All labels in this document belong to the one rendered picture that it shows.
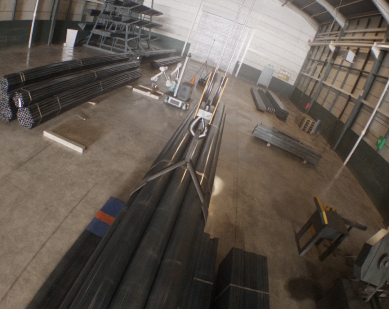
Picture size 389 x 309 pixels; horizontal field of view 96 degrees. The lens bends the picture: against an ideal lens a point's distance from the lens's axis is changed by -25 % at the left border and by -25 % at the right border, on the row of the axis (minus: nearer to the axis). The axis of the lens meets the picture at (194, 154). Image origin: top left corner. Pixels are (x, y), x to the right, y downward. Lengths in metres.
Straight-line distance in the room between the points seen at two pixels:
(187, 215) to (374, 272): 2.27
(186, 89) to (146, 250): 6.77
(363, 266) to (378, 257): 0.26
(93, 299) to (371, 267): 2.64
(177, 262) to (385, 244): 2.33
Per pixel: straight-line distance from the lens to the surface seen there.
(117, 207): 3.27
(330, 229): 4.07
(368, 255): 2.77
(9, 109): 5.33
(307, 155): 8.42
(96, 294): 1.15
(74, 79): 5.98
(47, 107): 5.25
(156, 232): 1.40
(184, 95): 7.75
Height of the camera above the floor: 2.51
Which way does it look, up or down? 28 degrees down
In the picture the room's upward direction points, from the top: 22 degrees clockwise
